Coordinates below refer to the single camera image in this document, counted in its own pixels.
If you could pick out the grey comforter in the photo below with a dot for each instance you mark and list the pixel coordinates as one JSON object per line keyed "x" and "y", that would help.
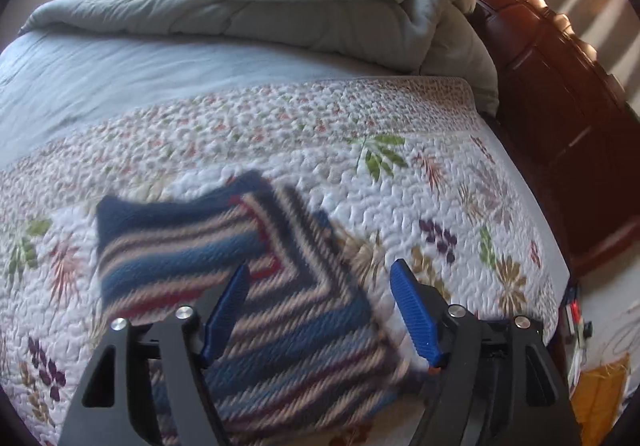
{"x": 300, "y": 1}

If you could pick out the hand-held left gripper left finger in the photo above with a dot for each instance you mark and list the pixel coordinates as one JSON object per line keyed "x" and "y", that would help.
{"x": 225, "y": 308}

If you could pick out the light blue bed sheet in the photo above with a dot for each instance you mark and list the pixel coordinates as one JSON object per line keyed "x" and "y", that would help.
{"x": 125, "y": 76}

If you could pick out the striped knit sweater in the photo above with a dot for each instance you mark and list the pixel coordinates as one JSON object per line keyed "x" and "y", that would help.
{"x": 300, "y": 326}

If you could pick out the wooden headboard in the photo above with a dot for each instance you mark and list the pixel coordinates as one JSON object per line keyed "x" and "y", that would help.
{"x": 560, "y": 116}

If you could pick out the floral quilted bedspread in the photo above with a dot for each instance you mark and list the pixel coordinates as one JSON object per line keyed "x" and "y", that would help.
{"x": 300, "y": 141}

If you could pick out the yellow cloth on floor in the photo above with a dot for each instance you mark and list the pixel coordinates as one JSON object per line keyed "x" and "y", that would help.
{"x": 600, "y": 401}

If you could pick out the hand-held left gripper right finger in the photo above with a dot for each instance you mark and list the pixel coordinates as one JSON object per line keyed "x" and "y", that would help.
{"x": 411, "y": 308}

